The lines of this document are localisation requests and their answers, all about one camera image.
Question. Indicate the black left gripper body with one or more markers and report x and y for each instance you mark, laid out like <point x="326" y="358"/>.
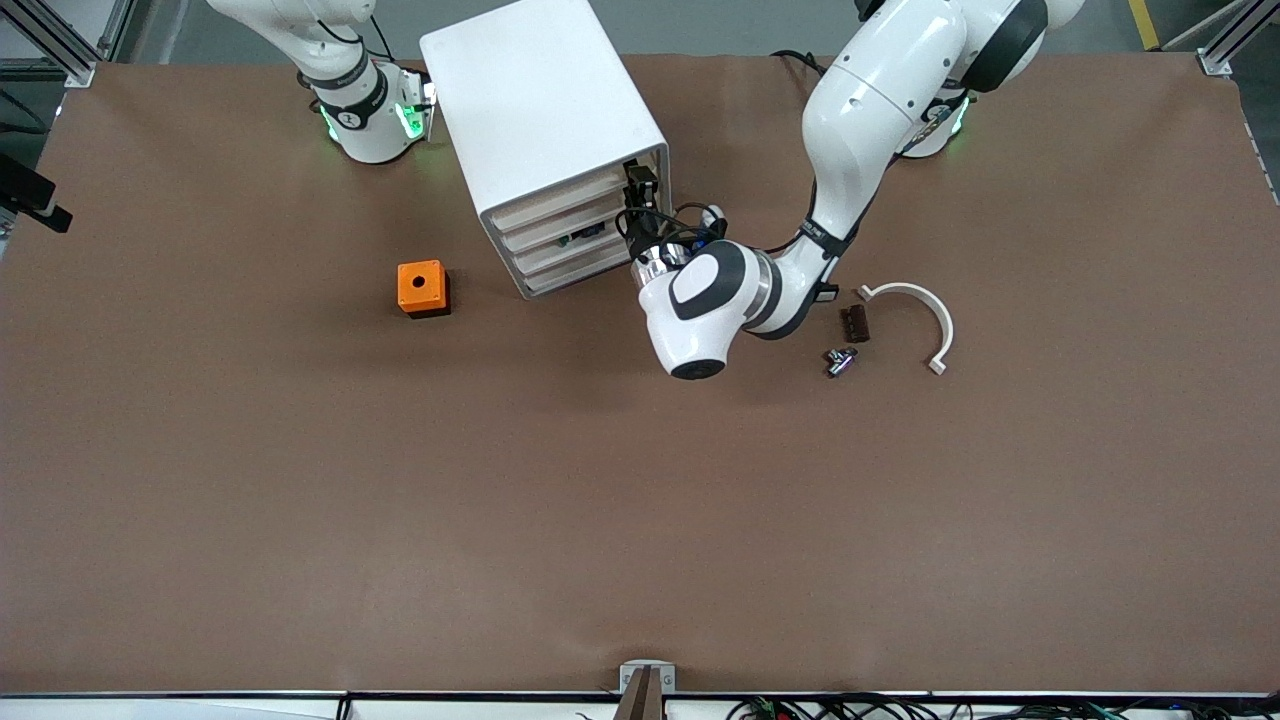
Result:
<point x="637" y="233"/>

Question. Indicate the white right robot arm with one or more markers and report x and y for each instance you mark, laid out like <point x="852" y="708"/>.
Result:
<point x="365" y="130"/>

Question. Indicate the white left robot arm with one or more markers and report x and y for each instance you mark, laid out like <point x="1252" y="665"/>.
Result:
<point x="870" y="110"/>

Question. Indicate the small blue green component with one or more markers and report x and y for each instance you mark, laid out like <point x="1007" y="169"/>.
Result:
<point x="588" y="234"/>

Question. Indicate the brown terminal block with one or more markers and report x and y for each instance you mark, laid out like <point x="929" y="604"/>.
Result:
<point x="856" y="325"/>

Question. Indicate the silver metal connector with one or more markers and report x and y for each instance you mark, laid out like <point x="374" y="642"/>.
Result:
<point x="842" y="362"/>

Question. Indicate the orange box with hole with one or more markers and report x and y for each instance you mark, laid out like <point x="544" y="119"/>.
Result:
<point x="408" y="295"/>

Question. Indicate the white curved plastic arc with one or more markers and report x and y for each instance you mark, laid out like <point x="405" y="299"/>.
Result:
<point x="905" y="289"/>

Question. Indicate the aluminium frame profile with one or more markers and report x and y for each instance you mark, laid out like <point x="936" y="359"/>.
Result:
<point x="1215" y="62"/>
<point x="70" y="55"/>

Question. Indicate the grey metal mount bracket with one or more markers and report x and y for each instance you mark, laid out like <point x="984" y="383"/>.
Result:
<point x="630" y="675"/>

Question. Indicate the white table edge rail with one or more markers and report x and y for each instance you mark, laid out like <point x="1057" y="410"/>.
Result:
<point x="200" y="708"/>

